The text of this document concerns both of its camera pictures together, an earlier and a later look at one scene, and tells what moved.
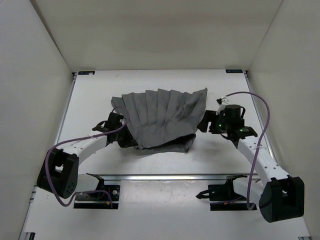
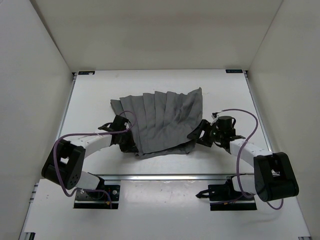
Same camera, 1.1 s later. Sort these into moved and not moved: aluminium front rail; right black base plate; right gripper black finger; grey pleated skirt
Moved: right gripper black finger
Not moved: right black base plate; aluminium front rail; grey pleated skirt
